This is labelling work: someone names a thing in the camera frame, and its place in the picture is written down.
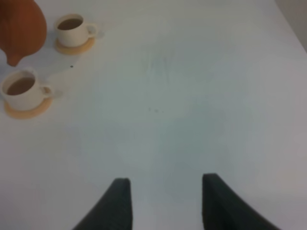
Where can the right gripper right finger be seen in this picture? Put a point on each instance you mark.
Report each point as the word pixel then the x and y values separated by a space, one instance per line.
pixel 223 209

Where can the far orange round coaster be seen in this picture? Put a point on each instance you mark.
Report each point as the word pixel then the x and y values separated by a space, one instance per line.
pixel 74 50

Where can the near white teacup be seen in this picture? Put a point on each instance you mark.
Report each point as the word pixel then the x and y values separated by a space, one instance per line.
pixel 23 91

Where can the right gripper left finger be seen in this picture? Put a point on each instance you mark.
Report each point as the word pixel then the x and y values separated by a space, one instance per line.
pixel 113 211

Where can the white teacup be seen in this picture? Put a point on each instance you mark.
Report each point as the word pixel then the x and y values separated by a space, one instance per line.
pixel 73 31
pixel 23 91

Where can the orange round coaster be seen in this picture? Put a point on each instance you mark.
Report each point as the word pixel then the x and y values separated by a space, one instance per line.
pixel 22 115
pixel 74 50

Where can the brown clay teapot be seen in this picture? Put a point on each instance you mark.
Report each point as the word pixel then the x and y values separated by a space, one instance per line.
pixel 23 29

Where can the far white teacup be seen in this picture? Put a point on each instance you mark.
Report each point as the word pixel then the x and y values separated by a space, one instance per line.
pixel 73 31

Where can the near orange round coaster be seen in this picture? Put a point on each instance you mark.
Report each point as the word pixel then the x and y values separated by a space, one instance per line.
pixel 22 115

